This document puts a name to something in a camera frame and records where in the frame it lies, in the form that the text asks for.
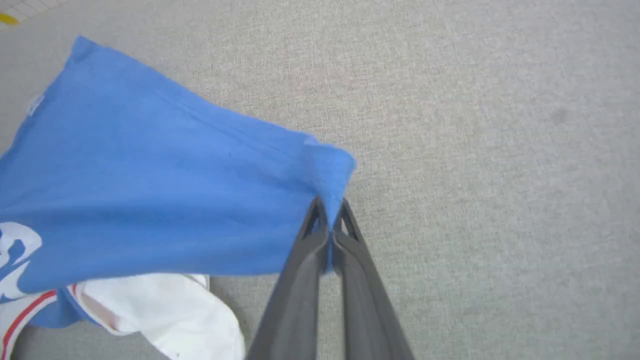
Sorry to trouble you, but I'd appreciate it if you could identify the blue and white shirt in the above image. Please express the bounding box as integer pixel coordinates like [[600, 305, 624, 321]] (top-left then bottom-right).
[[0, 35, 358, 360]]

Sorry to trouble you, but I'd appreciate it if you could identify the grey fabric sofa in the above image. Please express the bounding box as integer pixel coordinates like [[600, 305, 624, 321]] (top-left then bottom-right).
[[0, 0, 640, 360]]

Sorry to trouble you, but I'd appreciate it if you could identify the lemon print partition screen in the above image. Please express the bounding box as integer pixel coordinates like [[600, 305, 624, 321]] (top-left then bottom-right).
[[0, 0, 66, 32]]

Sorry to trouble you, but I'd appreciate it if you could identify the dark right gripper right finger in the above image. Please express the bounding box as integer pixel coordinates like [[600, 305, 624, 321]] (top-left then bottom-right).
[[332, 198, 416, 360]]

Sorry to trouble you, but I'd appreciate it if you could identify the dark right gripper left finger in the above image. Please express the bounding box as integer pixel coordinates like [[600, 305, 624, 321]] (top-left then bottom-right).
[[245, 196, 332, 360]]

